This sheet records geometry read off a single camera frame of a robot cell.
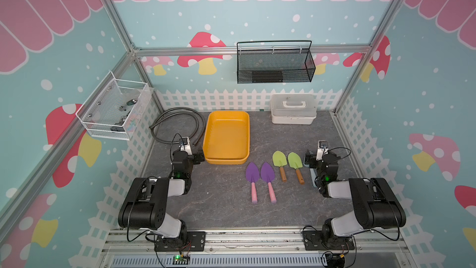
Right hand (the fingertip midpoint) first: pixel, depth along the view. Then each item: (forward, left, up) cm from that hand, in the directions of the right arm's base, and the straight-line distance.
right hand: (318, 149), depth 93 cm
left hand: (+1, +63, +1) cm, 63 cm away
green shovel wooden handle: (-1, +19, -8) cm, 20 cm away
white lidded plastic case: (+27, +8, +3) cm, 29 cm away
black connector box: (-45, +3, -8) cm, 46 cm away
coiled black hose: (+17, +66, -7) cm, 68 cm away
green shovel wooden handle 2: (-2, +11, -8) cm, 13 cm away
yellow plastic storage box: (+12, +47, -5) cm, 49 cm away
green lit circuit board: (-45, +63, -10) cm, 78 cm away
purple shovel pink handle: (-9, +34, -7) cm, 36 cm away
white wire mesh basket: (+7, +92, +25) cm, 96 cm away
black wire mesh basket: (+36, +27, +28) cm, 53 cm away
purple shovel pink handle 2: (-10, +26, -7) cm, 29 cm away
